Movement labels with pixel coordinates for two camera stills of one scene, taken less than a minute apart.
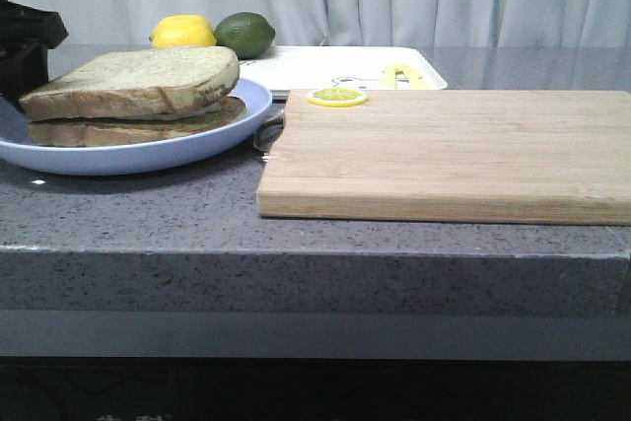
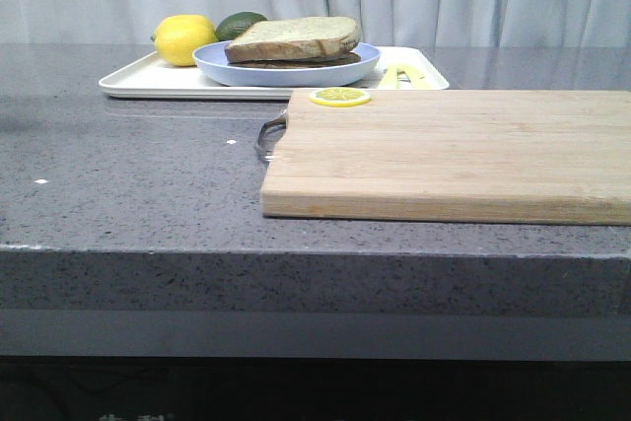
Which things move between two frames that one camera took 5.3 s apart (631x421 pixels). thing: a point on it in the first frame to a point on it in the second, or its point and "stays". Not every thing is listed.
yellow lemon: (183, 31) stays
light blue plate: (16, 145) to (212, 59)
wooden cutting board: (556, 157) stays
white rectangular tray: (332, 68) to (150, 78)
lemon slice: (337, 98) stays
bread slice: (135, 84) to (293, 37)
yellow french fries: (399, 76) stays
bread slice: (110, 132) to (343, 58)
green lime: (247, 34) stays
